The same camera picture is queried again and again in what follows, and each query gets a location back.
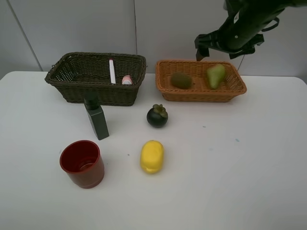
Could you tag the dark green square bottle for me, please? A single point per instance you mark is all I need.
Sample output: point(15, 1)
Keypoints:
point(96, 115)

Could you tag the dark mangosteen fruit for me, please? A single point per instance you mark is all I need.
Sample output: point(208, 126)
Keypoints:
point(157, 116)

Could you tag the orange wicker basket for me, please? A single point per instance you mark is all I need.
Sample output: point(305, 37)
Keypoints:
point(200, 90)

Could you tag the green red pear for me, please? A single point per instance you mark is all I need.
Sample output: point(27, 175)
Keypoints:
point(216, 75)

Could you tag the brown kiwi fruit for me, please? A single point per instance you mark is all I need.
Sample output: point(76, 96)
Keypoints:
point(181, 80)

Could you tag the white pink marker pen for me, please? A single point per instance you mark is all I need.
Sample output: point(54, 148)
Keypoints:
point(112, 71)

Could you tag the dark brown wicker basket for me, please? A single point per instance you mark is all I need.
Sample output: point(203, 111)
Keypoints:
point(79, 72)

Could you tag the pink soap bottle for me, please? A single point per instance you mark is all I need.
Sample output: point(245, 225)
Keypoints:
point(127, 80)

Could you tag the red plastic cup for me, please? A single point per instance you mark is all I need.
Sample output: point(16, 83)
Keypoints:
point(83, 163)

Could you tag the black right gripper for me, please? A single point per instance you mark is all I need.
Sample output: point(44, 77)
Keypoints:
point(243, 28)

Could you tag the yellow soap box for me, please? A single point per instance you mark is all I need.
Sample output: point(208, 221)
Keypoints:
point(152, 157)

